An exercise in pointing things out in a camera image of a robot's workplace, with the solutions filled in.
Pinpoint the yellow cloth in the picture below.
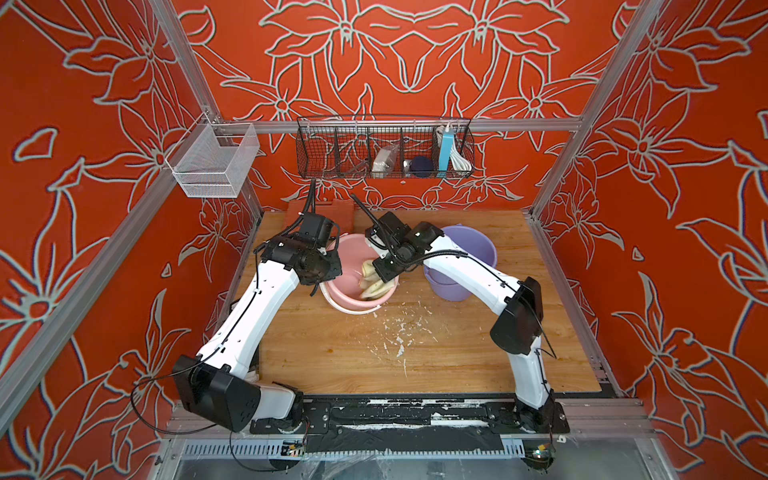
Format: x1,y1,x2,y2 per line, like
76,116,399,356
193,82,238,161
359,260,394,301

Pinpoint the pink plastic bucket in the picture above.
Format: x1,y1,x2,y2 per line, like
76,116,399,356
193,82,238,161
320,233,398,315

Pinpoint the purple plastic bucket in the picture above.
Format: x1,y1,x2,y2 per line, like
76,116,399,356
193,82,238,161
423,225,497,305

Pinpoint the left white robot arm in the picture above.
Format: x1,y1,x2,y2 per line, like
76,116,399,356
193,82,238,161
171,190,342,432

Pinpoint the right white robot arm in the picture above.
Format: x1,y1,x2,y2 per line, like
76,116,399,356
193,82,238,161
352,196,565,434

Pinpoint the red plastic tool case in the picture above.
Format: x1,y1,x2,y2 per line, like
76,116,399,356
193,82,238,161
283,199,356,234

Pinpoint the dark blue round object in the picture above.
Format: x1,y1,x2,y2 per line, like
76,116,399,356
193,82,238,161
409,156,434,178

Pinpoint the grey wrapped package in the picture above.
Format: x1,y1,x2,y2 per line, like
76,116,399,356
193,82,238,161
371,145,399,179

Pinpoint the white cable bundle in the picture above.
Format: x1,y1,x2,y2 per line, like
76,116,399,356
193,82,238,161
451,130,474,178

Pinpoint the black wire wall basket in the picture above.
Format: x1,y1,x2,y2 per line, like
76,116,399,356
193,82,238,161
296,114,476,180

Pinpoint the white mesh wall basket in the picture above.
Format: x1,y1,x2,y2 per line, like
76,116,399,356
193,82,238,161
167,124,260,199

